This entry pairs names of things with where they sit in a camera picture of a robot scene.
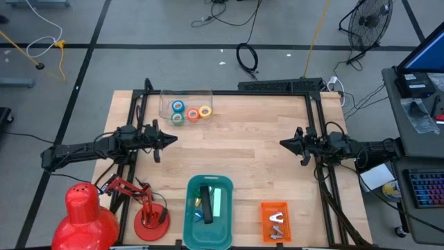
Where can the black perforated bar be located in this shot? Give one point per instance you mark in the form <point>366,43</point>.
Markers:
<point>277,85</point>

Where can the yellow tape roll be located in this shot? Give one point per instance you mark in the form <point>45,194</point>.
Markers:
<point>201,111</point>

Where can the orange tape roll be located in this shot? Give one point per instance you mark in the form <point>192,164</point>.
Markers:
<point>189,114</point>

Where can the backlit keyboard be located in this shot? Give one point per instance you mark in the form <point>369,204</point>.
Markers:
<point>428,189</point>

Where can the clear plastic container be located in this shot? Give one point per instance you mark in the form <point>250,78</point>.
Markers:
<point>166,104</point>

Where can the computer monitor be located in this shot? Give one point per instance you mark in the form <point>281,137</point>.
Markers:
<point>428,55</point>

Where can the black mini computer box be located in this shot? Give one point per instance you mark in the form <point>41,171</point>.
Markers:
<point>414,85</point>

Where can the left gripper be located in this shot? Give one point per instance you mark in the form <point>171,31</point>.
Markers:
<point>152,137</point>

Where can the mint green stapler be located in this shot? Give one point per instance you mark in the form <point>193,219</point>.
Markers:
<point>217,203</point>

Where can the black floor fan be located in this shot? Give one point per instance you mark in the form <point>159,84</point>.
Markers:
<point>369,24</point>

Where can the clear plastic bag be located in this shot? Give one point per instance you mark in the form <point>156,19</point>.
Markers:
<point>419,114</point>

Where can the yellow mini stapler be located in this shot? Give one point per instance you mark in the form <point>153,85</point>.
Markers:
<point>197,202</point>

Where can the green tape roll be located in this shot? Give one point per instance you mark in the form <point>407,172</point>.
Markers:
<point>173,119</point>

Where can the teal plastic bin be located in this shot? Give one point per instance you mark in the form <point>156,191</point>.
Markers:
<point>208,239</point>

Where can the orange plastic basket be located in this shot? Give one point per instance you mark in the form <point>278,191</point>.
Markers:
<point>265,222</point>

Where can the round printed disc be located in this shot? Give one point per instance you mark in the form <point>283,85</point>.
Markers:
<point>391,190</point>

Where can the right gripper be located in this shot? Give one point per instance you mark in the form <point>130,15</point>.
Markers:
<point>314,144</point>

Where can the person's foot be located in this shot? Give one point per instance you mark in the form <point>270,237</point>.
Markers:
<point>3,19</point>

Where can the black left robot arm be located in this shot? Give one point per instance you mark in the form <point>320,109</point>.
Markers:
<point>79,152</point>

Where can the black aluminium rig frame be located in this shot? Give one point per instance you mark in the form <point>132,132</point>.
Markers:
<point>312,104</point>

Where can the blue tape roll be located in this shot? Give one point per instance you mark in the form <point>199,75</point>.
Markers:
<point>174,106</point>

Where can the white paper sheet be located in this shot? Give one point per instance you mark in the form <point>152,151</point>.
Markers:
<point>378,177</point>

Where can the red desk lamp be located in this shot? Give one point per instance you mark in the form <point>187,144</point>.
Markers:
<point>86,218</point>

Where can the dark gray desk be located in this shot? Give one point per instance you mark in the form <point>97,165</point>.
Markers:
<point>423,225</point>
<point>402,132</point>

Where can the white power adapter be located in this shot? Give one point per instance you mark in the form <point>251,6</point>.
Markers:
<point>333,80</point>

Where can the black stapler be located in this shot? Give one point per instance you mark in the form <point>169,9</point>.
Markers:
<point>206,205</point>

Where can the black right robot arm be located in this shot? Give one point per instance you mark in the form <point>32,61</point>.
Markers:
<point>371,149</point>

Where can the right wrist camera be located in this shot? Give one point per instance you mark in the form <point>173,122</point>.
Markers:
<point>299,131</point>

